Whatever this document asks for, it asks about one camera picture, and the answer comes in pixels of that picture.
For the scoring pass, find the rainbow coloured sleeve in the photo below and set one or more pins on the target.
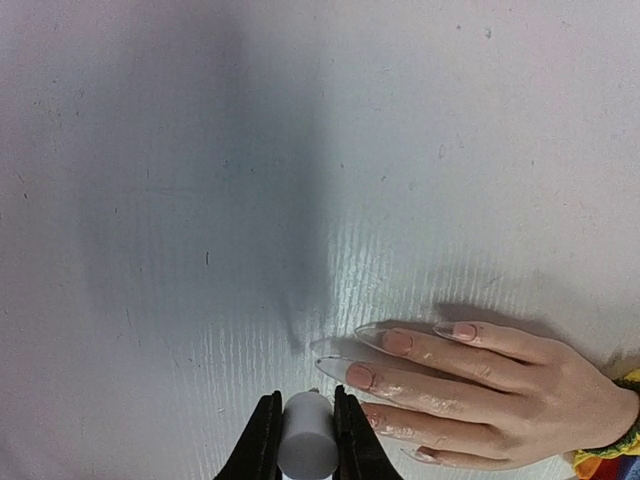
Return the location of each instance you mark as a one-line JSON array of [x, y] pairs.
[[610, 455]]

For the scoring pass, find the white nail polish cap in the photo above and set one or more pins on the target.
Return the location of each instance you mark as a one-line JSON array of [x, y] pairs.
[[308, 449]]

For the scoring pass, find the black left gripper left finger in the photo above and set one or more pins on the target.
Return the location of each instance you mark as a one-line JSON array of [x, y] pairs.
[[255, 454]]

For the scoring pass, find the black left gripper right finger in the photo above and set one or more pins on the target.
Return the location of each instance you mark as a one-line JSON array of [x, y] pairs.
[[360, 453]]

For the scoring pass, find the mannequin hand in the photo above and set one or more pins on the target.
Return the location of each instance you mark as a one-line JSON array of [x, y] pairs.
[[481, 396]]

